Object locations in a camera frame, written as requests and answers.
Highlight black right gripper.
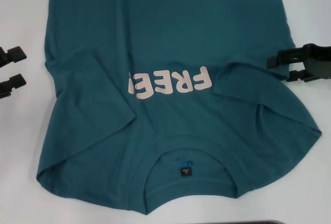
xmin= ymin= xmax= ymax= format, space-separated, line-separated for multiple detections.
xmin=267 ymin=42 xmax=331 ymax=83

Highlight teal blue printed t-shirt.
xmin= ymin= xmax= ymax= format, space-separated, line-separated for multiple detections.
xmin=36 ymin=0 xmax=324 ymax=208

